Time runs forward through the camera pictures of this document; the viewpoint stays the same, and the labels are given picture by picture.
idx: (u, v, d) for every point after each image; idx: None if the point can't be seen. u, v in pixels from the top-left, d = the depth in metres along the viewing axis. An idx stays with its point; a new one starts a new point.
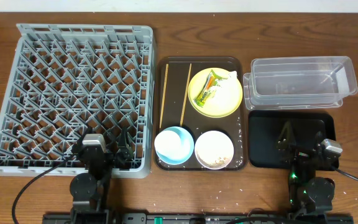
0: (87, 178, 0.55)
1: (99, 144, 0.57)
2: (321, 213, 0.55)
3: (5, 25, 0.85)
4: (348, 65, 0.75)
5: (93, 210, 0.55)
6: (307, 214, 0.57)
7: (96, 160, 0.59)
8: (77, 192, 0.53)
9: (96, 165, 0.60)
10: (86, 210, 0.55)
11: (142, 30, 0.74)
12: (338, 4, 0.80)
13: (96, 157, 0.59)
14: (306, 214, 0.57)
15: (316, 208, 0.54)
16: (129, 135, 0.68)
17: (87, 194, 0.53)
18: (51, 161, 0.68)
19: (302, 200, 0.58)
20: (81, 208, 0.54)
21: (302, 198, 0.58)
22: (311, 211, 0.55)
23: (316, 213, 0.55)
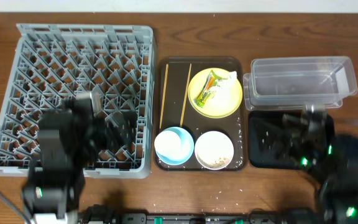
0: (68, 123, 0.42)
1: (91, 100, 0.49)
2: (355, 180, 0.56)
3: (5, 25, 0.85)
4: (348, 65, 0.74)
5: (63, 165, 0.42)
6: (344, 194, 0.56)
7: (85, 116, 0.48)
8: (45, 119, 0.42)
9: (84, 116, 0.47)
10: (53, 159, 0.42)
11: (142, 30, 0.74)
12: (338, 4, 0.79)
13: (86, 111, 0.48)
14: (339, 189, 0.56)
15: (349, 167, 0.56)
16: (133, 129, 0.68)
17: (66, 144, 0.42)
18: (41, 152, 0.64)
19: (329, 169, 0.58)
20: (49, 154, 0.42)
21: (330, 167, 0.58)
22: (343, 185, 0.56)
23: (349, 178, 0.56)
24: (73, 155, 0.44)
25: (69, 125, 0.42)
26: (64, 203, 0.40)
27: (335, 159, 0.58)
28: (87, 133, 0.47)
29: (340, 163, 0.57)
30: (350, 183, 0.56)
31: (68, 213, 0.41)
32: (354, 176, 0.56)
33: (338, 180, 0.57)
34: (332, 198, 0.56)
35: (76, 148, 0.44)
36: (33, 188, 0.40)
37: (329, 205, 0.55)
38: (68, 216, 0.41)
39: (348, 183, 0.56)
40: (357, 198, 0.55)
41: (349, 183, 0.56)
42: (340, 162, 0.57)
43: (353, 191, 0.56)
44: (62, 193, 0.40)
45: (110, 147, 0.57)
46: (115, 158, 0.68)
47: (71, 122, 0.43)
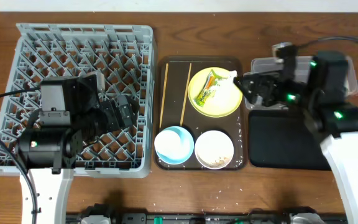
0: (70, 83, 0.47)
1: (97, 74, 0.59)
2: (339, 86, 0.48)
3: (5, 24, 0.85)
4: (349, 65, 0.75)
5: (61, 122, 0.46)
6: (326, 96, 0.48)
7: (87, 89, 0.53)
8: (48, 79, 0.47)
9: (85, 89, 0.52)
10: (53, 113, 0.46)
11: (142, 29, 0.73)
12: (339, 3, 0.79)
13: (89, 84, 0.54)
14: (328, 100, 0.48)
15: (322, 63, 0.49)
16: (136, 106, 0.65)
17: (69, 106, 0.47)
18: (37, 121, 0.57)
19: (316, 81, 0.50)
20: (50, 111, 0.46)
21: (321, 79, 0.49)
22: (327, 69, 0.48)
23: (334, 79, 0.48)
24: (73, 113, 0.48)
25: (70, 86, 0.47)
26: (59, 156, 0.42)
27: (320, 68, 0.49)
28: (89, 101, 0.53)
29: (322, 65, 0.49)
30: (334, 88, 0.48)
31: (64, 168, 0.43)
32: (337, 76, 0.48)
33: (322, 70, 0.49)
34: (320, 103, 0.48)
35: (76, 114, 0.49)
36: (28, 140, 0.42)
37: (315, 112, 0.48)
38: (63, 170, 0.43)
39: (333, 86, 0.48)
40: (339, 94, 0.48)
41: (335, 89, 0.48)
42: (320, 68, 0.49)
43: (338, 91, 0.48)
44: (58, 146, 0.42)
45: (110, 127, 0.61)
46: (115, 157, 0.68)
47: (73, 84, 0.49)
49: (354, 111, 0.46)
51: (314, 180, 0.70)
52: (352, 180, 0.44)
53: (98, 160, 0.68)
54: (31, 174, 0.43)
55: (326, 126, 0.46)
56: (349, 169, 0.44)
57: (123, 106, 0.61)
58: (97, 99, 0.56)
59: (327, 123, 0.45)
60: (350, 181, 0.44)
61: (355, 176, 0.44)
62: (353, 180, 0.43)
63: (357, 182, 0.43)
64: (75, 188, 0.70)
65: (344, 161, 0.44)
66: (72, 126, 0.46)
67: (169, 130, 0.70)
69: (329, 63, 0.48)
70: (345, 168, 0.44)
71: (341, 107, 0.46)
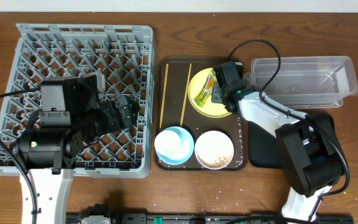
0: (70, 83, 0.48)
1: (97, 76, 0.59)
2: (236, 78, 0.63)
3: (5, 25, 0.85)
4: (348, 65, 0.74)
5: (61, 122, 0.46)
6: (232, 86, 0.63)
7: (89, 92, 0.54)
8: (49, 78, 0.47)
9: (86, 89, 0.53)
10: (53, 114, 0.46)
11: (142, 30, 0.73)
12: (339, 4, 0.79)
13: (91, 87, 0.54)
14: (232, 89, 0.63)
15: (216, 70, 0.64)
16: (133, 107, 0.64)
17: (70, 106, 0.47)
18: (38, 119, 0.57)
19: (220, 80, 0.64)
20: (50, 111, 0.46)
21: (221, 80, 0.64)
22: (223, 73, 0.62)
23: (232, 75, 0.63)
24: (73, 114, 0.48)
25: (71, 87, 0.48)
26: (59, 156, 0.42)
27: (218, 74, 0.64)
28: (89, 101, 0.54)
29: (219, 71, 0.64)
30: (232, 81, 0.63)
31: (64, 168, 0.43)
32: (234, 73, 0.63)
33: (221, 74, 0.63)
34: (228, 92, 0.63)
35: (75, 114, 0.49)
36: (28, 140, 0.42)
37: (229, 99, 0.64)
38: (63, 170, 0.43)
39: (232, 79, 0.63)
40: (238, 81, 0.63)
41: (234, 80, 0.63)
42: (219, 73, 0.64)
43: (237, 81, 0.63)
44: (58, 147, 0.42)
45: (111, 128, 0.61)
46: (115, 157, 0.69)
47: (73, 84, 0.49)
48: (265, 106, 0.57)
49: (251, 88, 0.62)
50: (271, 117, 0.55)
51: None
52: (259, 111, 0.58)
53: (98, 160, 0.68)
54: (31, 174, 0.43)
55: (237, 106, 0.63)
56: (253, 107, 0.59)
57: (123, 107, 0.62)
58: (98, 99, 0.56)
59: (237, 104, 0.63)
60: (260, 112, 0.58)
61: (258, 107, 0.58)
62: (260, 111, 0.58)
63: (260, 110, 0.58)
64: (75, 188, 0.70)
65: (250, 107, 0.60)
66: (72, 126, 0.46)
67: (169, 130, 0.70)
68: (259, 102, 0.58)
69: (223, 69, 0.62)
70: (252, 109, 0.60)
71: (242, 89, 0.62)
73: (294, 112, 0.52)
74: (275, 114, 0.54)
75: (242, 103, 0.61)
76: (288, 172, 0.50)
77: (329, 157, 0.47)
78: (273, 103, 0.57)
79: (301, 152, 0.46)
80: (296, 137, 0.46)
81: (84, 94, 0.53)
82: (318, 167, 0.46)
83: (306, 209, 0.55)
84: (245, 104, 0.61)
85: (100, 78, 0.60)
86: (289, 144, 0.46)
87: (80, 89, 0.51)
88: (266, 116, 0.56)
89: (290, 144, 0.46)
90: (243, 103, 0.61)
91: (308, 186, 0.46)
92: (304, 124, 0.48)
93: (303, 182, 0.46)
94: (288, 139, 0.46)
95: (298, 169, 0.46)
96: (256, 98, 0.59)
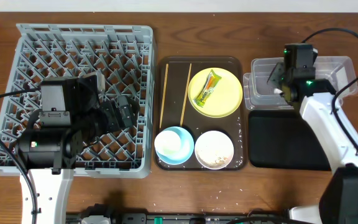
0: (70, 82, 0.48)
1: (97, 76, 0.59)
2: (309, 63, 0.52)
3: (5, 25, 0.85)
4: (349, 65, 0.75)
5: (61, 122, 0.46)
6: (301, 71, 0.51)
7: (89, 92, 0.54)
8: (50, 78, 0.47)
9: (86, 89, 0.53)
10: (53, 113, 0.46)
11: (142, 30, 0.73)
12: (339, 4, 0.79)
13: (91, 86, 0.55)
14: (301, 76, 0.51)
15: (291, 48, 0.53)
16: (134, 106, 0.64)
17: (70, 106, 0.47)
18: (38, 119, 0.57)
19: (291, 63, 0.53)
20: (50, 111, 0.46)
21: (294, 61, 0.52)
22: (297, 52, 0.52)
23: (306, 59, 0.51)
24: (73, 114, 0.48)
25: (71, 86, 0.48)
26: (59, 156, 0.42)
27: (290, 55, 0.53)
28: (89, 101, 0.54)
29: (292, 49, 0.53)
30: (304, 66, 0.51)
31: (64, 168, 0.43)
32: (309, 57, 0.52)
33: (293, 54, 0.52)
34: (295, 78, 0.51)
35: (75, 114, 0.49)
36: (28, 140, 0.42)
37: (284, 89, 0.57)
38: (63, 170, 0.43)
39: (304, 64, 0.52)
40: (311, 70, 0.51)
41: (306, 66, 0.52)
42: (292, 51, 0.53)
43: (310, 68, 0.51)
44: (58, 147, 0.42)
45: (111, 128, 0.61)
46: (115, 158, 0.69)
47: (73, 84, 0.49)
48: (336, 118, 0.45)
49: (324, 80, 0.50)
50: (337, 140, 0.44)
51: (314, 181, 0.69)
52: (323, 119, 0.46)
53: (98, 160, 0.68)
54: (31, 174, 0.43)
55: (300, 94, 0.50)
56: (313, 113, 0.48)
57: (123, 107, 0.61)
58: (98, 99, 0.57)
59: (301, 93, 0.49)
60: (323, 124, 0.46)
61: (325, 120, 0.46)
62: (325, 124, 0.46)
63: (329, 122, 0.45)
64: (75, 188, 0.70)
65: (316, 107, 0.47)
66: (73, 126, 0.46)
67: (168, 130, 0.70)
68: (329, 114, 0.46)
69: (298, 48, 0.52)
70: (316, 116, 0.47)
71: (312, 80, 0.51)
73: None
74: (341, 141, 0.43)
75: (310, 101, 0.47)
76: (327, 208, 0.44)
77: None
78: (345, 124, 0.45)
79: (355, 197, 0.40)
80: None
81: (84, 93, 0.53)
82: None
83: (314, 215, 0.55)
84: (313, 102, 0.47)
85: (100, 78, 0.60)
86: (347, 187, 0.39)
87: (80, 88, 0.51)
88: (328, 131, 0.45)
89: (348, 188, 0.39)
90: (311, 100, 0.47)
91: None
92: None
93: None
94: (348, 181, 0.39)
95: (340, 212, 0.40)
96: (327, 104, 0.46)
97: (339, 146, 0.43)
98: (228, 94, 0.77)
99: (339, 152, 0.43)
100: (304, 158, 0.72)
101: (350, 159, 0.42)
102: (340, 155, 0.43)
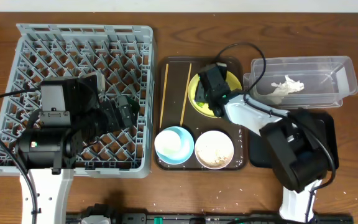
0: (70, 82, 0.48)
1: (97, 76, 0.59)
2: (221, 81, 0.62)
3: (5, 25, 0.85)
4: (348, 65, 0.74)
5: (61, 122, 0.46)
6: (217, 91, 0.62)
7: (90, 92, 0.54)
8: (50, 78, 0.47)
9: (86, 89, 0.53)
10: (53, 112, 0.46)
11: (142, 30, 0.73)
12: (339, 4, 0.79)
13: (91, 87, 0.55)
14: (217, 94, 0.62)
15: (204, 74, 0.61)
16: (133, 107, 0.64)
17: (70, 106, 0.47)
18: (38, 119, 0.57)
19: (207, 85, 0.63)
20: (50, 111, 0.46)
21: (209, 85, 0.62)
22: (207, 76, 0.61)
23: (217, 79, 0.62)
24: (73, 114, 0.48)
25: (71, 86, 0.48)
26: (59, 156, 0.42)
27: (204, 79, 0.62)
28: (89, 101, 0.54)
29: (203, 75, 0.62)
30: (218, 85, 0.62)
31: (64, 168, 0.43)
32: (218, 77, 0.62)
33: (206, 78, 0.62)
34: (215, 96, 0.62)
35: (75, 114, 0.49)
36: (28, 140, 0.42)
37: (214, 105, 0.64)
38: (63, 170, 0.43)
39: (217, 83, 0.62)
40: (224, 84, 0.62)
41: (219, 84, 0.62)
42: (203, 76, 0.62)
43: (222, 84, 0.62)
44: (58, 147, 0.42)
45: (111, 128, 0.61)
46: (115, 157, 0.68)
47: (73, 84, 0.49)
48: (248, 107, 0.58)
49: (236, 91, 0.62)
50: (253, 117, 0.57)
51: None
52: (244, 112, 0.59)
53: (98, 160, 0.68)
54: (31, 174, 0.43)
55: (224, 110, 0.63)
56: (238, 110, 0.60)
57: (123, 107, 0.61)
58: (98, 99, 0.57)
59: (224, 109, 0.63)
60: (243, 114, 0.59)
61: (243, 109, 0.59)
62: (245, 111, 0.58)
63: (244, 111, 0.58)
64: (75, 188, 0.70)
65: (235, 108, 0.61)
66: (73, 126, 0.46)
67: (168, 130, 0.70)
68: (243, 105, 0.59)
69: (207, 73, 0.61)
70: (237, 109, 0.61)
71: (227, 94, 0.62)
73: (276, 111, 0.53)
74: (258, 114, 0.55)
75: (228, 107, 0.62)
76: (279, 151, 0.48)
77: (314, 152, 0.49)
78: (255, 104, 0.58)
79: (286, 149, 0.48)
80: (280, 136, 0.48)
81: (84, 93, 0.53)
82: (306, 162, 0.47)
83: (302, 206, 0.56)
84: (231, 107, 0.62)
85: (100, 78, 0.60)
86: (274, 142, 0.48)
87: (80, 88, 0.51)
88: (250, 117, 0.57)
89: (274, 142, 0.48)
90: (229, 106, 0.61)
91: (296, 181, 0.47)
92: (288, 121, 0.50)
93: (291, 177, 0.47)
94: (271, 137, 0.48)
95: (284, 167, 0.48)
96: (239, 100, 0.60)
97: (258, 120, 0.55)
98: None
99: (257, 123, 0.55)
100: None
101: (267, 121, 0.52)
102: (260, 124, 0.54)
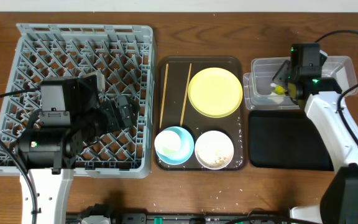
0: (70, 82, 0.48)
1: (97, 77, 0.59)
2: (316, 63, 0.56)
3: (4, 25, 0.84)
4: (349, 65, 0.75)
5: (61, 122, 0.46)
6: (305, 68, 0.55)
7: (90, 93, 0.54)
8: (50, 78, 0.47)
9: (86, 89, 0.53)
10: (53, 112, 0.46)
11: (142, 30, 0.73)
12: (339, 3, 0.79)
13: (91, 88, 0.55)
14: (306, 73, 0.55)
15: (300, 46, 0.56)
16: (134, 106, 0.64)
17: (70, 106, 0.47)
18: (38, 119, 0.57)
19: (297, 60, 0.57)
20: (50, 111, 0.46)
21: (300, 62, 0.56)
22: (304, 49, 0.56)
23: (313, 57, 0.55)
24: (74, 114, 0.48)
25: (71, 86, 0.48)
26: (59, 156, 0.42)
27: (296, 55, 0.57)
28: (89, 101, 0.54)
29: (299, 49, 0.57)
30: (311, 64, 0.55)
31: (64, 168, 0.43)
32: (315, 56, 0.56)
33: (300, 52, 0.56)
34: (301, 75, 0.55)
35: (75, 114, 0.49)
36: (28, 140, 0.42)
37: (299, 84, 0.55)
38: (63, 170, 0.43)
39: (311, 62, 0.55)
40: (316, 68, 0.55)
41: (312, 64, 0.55)
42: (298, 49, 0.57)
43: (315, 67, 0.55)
44: (58, 147, 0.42)
45: (111, 128, 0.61)
46: (115, 158, 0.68)
47: (73, 84, 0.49)
48: (339, 117, 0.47)
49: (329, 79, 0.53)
50: (340, 140, 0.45)
51: (314, 180, 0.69)
52: (329, 122, 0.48)
53: (98, 160, 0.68)
54: (31, 174, 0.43)
55: (306, 92, 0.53)
56: (322, 116, 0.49)
57: (123, 107, 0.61)
58: (98, 99, 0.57)
59: (307, 91, 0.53)
60: (327, 124, 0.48)
61: (327, 117, 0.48)
62: (330, 122, 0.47)
63: (332, 121, 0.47)
64: (75, 188, 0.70)
65: (319, 105, 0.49)
66: (73, 126, 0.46)
67: (168, 130, 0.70)
68: (334, 112, 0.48)
69: (304, 46, 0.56)
70: (322, 114, 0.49)
71: (317, 78, 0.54)
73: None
74: (348, 141, 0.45)
75: (316, 99, 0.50)
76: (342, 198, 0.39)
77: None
78: (350, 124, 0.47)
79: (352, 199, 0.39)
80: None
81: (84, 94, 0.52)
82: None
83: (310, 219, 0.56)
84: (318, 101, 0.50)
85: (100, 78, 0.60)
86: (350, 186, 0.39)
87: (80, 88, 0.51)
88: (335, 132, 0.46)
89: (350, 186, 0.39)
90: (317, 98, 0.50)
91: None
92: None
93: None
94: (351, 182, 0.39)
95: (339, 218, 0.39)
96: (332, 104, 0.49)
97: (343, 144, 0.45)
98: (229, 93, 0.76)
99: (340, 151, 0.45)
100: (304, 157, 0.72)
101: (353, 158, 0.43)
102: (344, 155, 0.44)
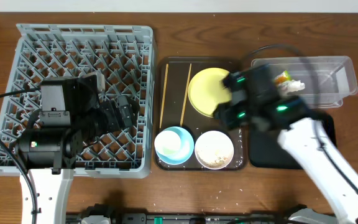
0: (70, 82, 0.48)
1: (97, 76, 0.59)
2: (266, 86, 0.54)
3: (5, 25, 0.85)
4: (349, 65, 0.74)
5: (61, 122, 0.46)
6: (262, 96, 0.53)
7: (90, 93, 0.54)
8: (50, 78, 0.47)
9: (86, 89, 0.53)
10: (53, 112, 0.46)
11: (142, 30, 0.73)
12: (339, 3, 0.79)
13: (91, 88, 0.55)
14: (265, 100, 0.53)
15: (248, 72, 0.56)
16: (134, 106, 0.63)
17: (70, 106, 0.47)
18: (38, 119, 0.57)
19: (249, 90, 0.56)
20: (50, 111, 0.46)
21: (252, 89, 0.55)
22: (252, 77, 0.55)
23: (265, 82, 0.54)
24: (73, 114, 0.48)
25: (71, 87, 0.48)
26: (59, 156, 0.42)
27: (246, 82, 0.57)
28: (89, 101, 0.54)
29: (248, 75, 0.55)
30: (266, 91, 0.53)
31: (64, 168, 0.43)
32: (265, 81, 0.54)
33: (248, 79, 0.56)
34: (263, 102, 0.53)
35: (76, 114, 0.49)
36: (28, 140, 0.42)
37: (263, 114, 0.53)
38: (63, 170, 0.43)
39: (266, 88, 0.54)
40: (273, 91, 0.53)
41: (266, 88, 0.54)
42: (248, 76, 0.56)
43: (271, 91, 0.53)
44: (58, 147, 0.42)
45: (111, 128, 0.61)
46: (115, 158, 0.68)
47: (73, 84, 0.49)
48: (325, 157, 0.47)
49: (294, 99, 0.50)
50: (334, 188, 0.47)
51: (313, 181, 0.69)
52: (313, 164, 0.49)
53: (98, 160, 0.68)
54: (31, 174, 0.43)
55: (276, 124, 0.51)
56: (307, 155, 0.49)
57: (123, 107, 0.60)
58: (98, 99, 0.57)
59: (276, 122, 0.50)
60: (315, 165, 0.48)
61: (313, 157, 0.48)
62: (316, 164, 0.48)
63: (319, 163, 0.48)
64: (75, 188, 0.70)
65: (299, 147, 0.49)
66: (73, 126, 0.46)
67: (168, 130, 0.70)
68: (317, 151, 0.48)
69: (253, 73, 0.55)
70: (305, 155, 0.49)
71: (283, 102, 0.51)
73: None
74: (344, 186, 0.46)
75: (289, 135, 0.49)
76: None
77: None
78: (336, 160, 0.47)
79: None
80: None
81: (84, 94, 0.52)
82: None
83: None
84: (291, 136, 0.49)
85: (100, 78, 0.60)
86: None
87: (80, 88, 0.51)
88: (327, 175, 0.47)
89: None
90: (289, 133, 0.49)
91: None
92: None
93: None
94: None
95: None
96: (311, 137, 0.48)
97: (337, 191, 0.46)
98: None
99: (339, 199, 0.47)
100: None
101: (356, 206, 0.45)
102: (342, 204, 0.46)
